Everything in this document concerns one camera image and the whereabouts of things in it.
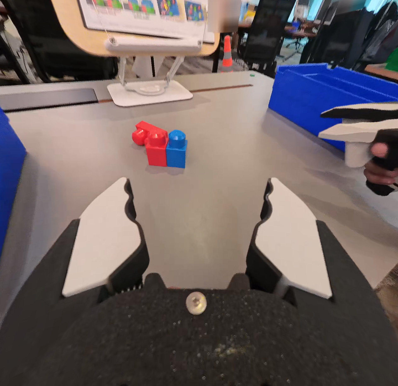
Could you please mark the blue plastic bin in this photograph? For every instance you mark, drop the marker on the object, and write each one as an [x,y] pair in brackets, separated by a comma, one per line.
[305,100]
[9,174]

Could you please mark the white document stand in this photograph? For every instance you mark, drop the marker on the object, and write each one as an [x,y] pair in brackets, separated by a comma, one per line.
[149,92]

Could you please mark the red double toy block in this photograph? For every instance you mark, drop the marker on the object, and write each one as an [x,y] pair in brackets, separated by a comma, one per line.
[146,134]

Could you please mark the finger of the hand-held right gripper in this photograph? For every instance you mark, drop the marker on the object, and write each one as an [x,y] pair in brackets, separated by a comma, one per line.
[360,111]
[357,134]

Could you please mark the orange traffic cone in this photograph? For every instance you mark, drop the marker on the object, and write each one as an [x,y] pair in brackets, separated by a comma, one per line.
[227,53]

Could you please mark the wooden clipboard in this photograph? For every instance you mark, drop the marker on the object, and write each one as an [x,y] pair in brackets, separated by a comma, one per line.
[68,25]

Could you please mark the black office chair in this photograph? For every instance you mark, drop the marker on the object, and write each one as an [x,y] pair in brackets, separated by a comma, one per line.
[267,28]
[348,38]

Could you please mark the person's right hand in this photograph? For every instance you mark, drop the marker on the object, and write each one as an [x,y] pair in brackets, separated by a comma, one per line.
[379,165]

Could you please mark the blue toy block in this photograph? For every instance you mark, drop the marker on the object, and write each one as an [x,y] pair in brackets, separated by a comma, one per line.
[177,149]

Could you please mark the printed instruction sheet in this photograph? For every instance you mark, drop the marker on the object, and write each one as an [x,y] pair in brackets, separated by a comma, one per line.
[143,10]

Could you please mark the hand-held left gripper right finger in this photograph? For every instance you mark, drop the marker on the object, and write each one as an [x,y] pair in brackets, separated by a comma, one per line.
[292,246]

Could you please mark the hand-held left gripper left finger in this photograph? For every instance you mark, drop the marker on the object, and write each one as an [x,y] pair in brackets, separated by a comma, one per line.
[102,246]

